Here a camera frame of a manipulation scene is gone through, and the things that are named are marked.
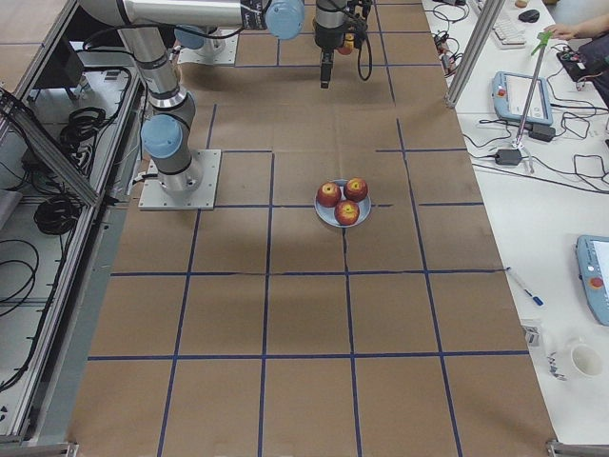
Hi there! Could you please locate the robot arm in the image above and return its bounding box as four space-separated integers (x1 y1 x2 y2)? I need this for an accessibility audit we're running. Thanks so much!
79 1 305 192
169 1 359 89

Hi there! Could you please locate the aluminium frame post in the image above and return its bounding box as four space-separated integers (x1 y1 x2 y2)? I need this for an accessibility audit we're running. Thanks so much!
444 0 504 109

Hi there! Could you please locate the plate apple three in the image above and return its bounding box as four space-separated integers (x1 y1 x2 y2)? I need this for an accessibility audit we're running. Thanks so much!
334 200 360 226

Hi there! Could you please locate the white mug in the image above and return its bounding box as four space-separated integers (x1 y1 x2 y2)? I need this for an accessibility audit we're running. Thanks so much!
546 339 603 382

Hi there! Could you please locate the yellow-red apple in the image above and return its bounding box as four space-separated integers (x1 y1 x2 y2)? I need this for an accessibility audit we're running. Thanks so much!
337 33 355 55

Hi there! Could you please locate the blue white pen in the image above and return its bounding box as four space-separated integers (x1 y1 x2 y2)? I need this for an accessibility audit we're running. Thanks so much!
505 267 544 307

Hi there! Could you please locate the blue teach pendant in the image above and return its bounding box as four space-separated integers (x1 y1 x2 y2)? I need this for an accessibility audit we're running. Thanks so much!
492 71 554 126
576 235 609 327

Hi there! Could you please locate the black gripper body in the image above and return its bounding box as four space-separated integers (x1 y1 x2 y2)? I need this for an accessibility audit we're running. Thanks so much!
313 21 354 50

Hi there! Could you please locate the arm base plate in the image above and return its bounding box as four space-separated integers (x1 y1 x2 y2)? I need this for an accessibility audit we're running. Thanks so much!
177 36 238 66
138 149 222 210

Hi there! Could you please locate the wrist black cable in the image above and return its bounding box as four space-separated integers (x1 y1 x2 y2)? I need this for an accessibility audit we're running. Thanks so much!
351 0 375 81

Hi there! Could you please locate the plate apple one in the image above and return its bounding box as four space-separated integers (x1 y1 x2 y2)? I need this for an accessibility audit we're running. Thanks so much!
316 181 342 208

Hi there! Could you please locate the plate apple two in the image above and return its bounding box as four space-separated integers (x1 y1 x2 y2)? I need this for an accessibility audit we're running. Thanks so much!
344 177 368 202

